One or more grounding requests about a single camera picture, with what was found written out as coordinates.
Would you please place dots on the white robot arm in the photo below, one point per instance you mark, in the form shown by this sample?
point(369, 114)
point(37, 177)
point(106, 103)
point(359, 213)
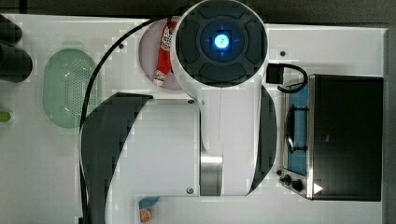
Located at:
point(219, 139)

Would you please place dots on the black toaster oven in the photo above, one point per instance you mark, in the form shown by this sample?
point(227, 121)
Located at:
point(333, 137)

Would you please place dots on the red ketchup bottle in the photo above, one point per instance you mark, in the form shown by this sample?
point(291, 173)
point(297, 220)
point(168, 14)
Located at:
point(164, 66)

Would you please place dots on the orange slice toy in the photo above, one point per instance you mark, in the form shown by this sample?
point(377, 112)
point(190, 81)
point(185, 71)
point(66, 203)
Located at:
point(145, 215)

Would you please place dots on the green perforated colander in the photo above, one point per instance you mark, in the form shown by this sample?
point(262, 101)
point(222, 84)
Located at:
point(66, 78)

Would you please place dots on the black pot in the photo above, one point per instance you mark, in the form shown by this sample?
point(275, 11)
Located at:
point(15, 64)

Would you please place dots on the green lime toy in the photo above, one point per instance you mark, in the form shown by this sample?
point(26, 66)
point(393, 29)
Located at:
point(5, 116)

